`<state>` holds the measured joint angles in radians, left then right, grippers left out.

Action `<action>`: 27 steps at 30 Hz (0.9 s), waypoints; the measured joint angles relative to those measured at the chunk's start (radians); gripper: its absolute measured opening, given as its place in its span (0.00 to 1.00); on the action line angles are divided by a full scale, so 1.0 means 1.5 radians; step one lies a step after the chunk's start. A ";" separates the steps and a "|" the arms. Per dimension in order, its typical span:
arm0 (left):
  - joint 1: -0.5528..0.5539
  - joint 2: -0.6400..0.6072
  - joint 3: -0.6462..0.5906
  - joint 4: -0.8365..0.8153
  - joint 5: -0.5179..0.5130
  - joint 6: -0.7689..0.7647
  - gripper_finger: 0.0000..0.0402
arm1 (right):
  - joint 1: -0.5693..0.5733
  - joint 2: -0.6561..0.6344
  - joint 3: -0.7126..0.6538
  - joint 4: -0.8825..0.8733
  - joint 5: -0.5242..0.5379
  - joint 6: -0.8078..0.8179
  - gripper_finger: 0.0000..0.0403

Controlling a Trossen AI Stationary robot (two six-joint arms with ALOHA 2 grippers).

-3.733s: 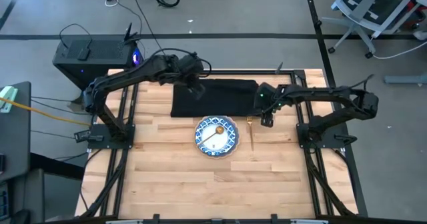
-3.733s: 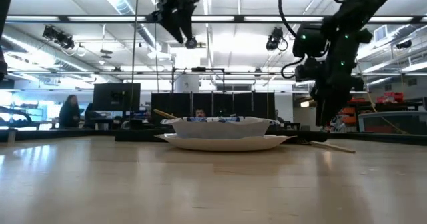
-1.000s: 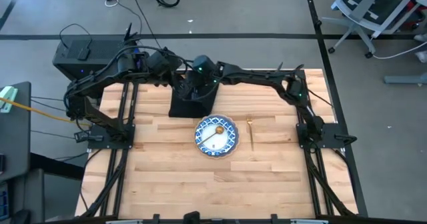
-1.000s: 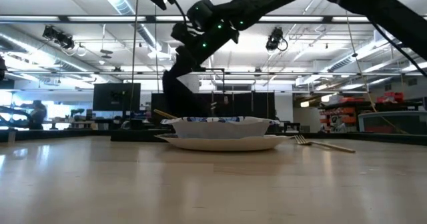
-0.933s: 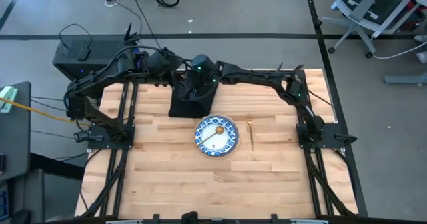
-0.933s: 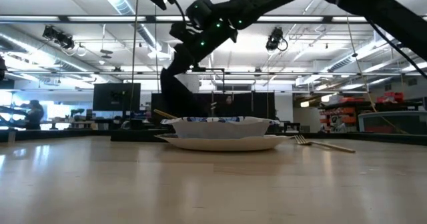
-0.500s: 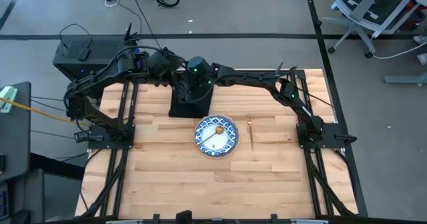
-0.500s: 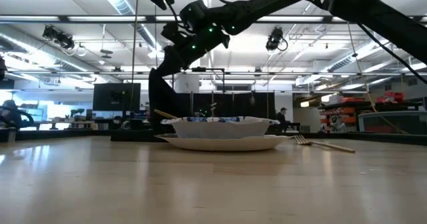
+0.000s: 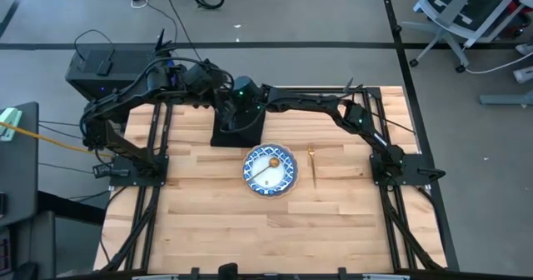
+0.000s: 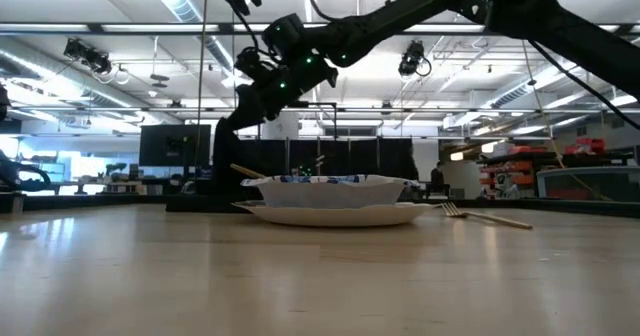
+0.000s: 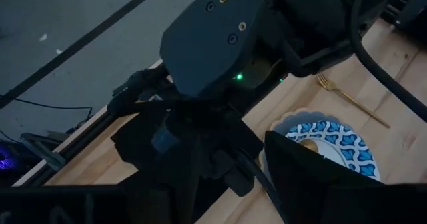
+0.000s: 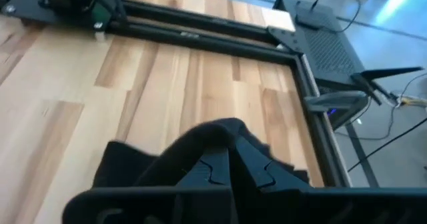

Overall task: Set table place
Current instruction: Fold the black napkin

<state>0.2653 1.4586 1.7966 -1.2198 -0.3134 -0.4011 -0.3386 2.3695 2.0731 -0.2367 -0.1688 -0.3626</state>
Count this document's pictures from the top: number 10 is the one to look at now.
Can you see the gold fork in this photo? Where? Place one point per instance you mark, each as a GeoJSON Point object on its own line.
{"type": "Point", "coordinates": [490, 218]}

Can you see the person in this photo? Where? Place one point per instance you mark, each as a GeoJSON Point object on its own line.
{"type": "Point", "coordinates": [438, 176]}

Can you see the shelf with orange bins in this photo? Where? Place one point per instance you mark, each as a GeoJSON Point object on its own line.
{"type": "Point", "coordinates": [510, 168]}

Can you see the white paper bowl blue print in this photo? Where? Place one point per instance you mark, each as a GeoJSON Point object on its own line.
{"type": "Point", "coordinates": [330, 193]}

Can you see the black ceiling camera rig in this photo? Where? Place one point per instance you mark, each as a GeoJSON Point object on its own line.
{"type": "Point", "coordinates": [87, 55]}

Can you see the silver ceiling duct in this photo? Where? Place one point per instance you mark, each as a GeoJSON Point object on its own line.
{"type": "Point", "coordinates": [180, 6]}

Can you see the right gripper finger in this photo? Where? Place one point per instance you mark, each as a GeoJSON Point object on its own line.
{"type": "Point", "coordinates": [242, 121]}
{"type": "Point", "coordinates": [245, 96]}

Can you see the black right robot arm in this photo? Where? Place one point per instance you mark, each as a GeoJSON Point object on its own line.
{"type": "Point", "coordinates": [550, 21]}

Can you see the black cloth napkin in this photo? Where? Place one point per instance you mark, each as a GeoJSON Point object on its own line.
{"type": "Point", "coordinates": [225, 176]}

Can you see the black partition panels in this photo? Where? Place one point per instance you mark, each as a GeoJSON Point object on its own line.
{"type": "Point", "coordinates": [360, 156]}

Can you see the wooden utensil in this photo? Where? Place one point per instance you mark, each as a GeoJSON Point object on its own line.
{"type": "Point", "coordinates": [248, 170]}

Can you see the black overhead beam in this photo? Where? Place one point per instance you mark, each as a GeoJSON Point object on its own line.
{"type": "Point", "coordinates": [125, 28]}

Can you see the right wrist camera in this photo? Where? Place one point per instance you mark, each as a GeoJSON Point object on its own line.
{"type": "Point", "coordinates": [282, 30]}

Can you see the black monitor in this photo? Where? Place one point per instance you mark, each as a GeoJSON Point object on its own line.
{"type": "Point", "coordinates": [172, 145]}

